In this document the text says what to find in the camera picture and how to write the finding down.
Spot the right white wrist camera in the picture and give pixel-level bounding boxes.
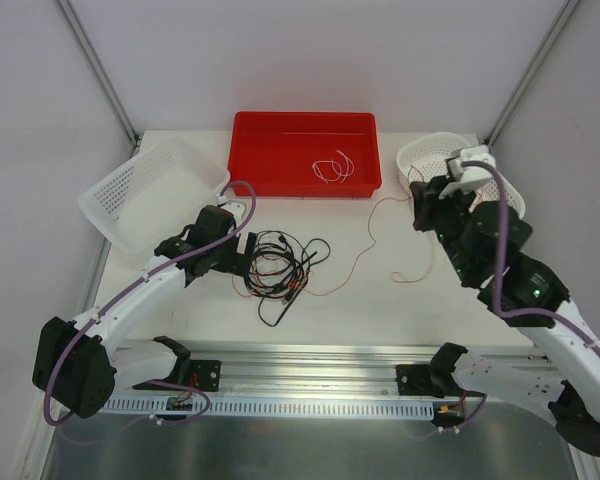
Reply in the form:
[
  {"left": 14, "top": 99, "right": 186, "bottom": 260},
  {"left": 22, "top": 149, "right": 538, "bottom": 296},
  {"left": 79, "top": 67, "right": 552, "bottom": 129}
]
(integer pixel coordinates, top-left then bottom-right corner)
[{"left": 439, "top": 145, "right": 496, "bottom": 199}]

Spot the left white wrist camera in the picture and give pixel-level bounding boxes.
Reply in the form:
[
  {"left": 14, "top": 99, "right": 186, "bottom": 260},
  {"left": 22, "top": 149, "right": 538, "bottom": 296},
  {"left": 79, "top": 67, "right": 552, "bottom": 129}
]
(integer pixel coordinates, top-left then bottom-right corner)
[{"left": 216, "top": 195, "right": 247, "bottom": 218}]

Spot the translucent white rectangular basket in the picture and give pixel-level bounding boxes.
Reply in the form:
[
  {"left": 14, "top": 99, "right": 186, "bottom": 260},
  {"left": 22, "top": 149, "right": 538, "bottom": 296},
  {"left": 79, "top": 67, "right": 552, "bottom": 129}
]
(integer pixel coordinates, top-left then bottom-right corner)
[{"left": 78, "top": 138, "right": 229, "bottom": 256}]

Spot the white thin wire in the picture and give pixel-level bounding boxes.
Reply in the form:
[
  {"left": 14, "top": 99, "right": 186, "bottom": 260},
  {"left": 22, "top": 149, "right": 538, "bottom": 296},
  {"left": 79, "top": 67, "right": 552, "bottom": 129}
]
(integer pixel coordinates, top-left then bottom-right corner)
[{"left": 310, "top": 147, "right": 356, "bottom": 185}]

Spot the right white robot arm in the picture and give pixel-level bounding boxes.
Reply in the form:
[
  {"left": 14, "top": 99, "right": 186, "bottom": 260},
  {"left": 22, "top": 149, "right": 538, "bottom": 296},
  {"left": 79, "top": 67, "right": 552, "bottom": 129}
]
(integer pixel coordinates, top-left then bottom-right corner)
[{"left": 396, "top": 175, "right": 600, "bottom": 457}]

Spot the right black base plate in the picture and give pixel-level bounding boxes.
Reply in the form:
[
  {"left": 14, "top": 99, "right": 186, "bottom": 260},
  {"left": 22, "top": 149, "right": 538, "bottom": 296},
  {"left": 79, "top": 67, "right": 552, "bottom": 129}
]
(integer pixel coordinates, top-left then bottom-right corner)
[{"left": 395, "top": 364, "right": 435, "bottom": 396}]

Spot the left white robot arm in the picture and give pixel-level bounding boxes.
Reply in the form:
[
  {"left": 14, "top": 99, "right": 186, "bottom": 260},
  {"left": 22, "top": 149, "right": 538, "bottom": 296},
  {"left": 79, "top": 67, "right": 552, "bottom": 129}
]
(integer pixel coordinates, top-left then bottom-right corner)
[{"left": 32, "top": 201, "right": 255, "bottom": 418}]

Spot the white oval perforated basket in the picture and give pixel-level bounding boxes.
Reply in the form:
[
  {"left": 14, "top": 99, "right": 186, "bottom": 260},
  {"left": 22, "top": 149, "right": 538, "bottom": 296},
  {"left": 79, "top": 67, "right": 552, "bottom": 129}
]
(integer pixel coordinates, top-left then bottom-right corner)
[{"left": 396, "top": 132, "right": 533, "bottom": 237}]

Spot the aluminium mounting rail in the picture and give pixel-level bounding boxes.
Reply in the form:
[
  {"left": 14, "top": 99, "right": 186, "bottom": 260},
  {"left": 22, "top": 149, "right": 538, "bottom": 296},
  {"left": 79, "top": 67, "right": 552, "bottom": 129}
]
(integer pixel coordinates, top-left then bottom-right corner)
[{"left": 39, "top": 339, "right": 576, "bottom": 401}]

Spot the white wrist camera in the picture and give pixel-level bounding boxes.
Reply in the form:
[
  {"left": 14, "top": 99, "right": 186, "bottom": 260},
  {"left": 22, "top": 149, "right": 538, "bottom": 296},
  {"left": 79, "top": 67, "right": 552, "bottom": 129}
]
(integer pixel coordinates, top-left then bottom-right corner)
[
  {"left": 439, "top": 145, "right": 496, "bottom": 199},
  {"left": 216, "top": 195, "right": 247, "bottom": 218}
]

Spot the orange thin wire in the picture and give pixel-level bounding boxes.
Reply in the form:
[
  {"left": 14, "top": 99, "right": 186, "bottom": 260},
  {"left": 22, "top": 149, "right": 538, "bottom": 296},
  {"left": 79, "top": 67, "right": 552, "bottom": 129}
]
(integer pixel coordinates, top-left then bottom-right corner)
[{"left": 229, "top": 249, "right": 314, "bottom": 301}]

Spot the red plastic bin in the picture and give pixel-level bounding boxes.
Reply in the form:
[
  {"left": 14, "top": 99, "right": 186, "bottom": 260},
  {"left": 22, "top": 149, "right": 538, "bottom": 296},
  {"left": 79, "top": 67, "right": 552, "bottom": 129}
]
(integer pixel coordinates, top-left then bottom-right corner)
[{"left": 228, "top": 111, "right": 382, "bottom": 199}]

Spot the red thin wire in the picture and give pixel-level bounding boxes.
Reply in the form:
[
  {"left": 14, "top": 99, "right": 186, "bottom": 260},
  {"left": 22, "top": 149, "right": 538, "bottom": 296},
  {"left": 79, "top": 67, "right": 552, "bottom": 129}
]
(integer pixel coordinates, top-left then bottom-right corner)
[{"left": 304, "top": 167, "right": 439, "bottom": 297}]

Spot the white slotted cable duct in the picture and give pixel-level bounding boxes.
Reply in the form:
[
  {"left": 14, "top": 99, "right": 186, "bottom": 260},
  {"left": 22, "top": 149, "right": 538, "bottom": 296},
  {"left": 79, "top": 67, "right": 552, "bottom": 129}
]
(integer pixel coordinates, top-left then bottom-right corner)
[{"left": 101, "top": 394, "right": 434, "bottom": 422}]

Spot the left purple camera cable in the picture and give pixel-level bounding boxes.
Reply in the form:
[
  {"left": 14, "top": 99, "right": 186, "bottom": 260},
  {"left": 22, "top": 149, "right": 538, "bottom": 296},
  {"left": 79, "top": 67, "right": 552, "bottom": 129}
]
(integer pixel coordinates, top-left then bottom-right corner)
[{"left": 43, "top": 182, "right": 258, "bottom": 427}]

